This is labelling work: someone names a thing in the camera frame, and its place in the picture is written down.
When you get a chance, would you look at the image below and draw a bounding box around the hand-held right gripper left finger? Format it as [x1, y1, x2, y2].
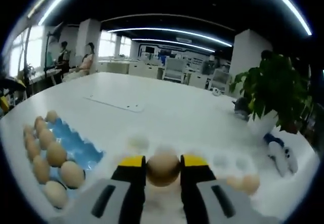
[72, 155, 147, 224]

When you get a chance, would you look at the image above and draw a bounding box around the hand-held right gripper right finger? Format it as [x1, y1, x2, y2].
[180, 154, 276, 224]

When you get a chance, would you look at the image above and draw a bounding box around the single brown egg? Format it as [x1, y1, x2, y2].
[226, 175, 244, 191]
[240, 173, 261, 194]
[146, 152, 181, 187]

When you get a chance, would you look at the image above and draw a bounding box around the blue egg tray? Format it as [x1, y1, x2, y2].
[24, 112, 106, 207]

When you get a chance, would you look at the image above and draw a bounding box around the group of brown eggs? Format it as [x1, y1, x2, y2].
[22, 110, 86, 208]

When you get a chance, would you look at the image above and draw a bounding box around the white foam egg board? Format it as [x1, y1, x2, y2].
[101, 132, 269, 209]

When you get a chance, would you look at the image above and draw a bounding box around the studio light on stand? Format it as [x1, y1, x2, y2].
[44, 23, 64, 78]

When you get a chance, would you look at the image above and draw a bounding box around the white and blue plush toy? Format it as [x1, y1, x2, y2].
[263, 132, 299, 176]

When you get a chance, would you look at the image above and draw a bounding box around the white office chair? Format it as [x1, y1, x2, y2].
[163, 58, 188, 82]
[211, 68, 231, 93]

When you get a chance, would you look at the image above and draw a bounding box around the green plant in white pot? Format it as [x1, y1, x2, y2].
[229, 51, 314, 137]

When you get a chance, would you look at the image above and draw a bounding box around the white table cable hatch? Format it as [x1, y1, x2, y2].
[83, 95, 145, 113]

